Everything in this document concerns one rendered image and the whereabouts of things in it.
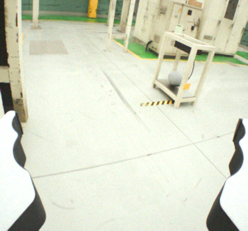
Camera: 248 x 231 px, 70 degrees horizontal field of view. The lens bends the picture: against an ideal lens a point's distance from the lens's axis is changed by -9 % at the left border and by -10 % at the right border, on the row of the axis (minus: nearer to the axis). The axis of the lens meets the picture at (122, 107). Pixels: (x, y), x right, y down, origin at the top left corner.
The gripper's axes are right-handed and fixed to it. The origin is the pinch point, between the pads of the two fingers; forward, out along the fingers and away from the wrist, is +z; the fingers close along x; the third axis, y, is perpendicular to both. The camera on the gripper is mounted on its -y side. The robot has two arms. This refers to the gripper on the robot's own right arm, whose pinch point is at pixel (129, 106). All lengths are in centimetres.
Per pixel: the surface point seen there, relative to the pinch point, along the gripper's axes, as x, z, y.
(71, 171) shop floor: -38, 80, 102
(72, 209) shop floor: -30, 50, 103
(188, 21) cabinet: 130, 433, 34
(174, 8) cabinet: 91, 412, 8
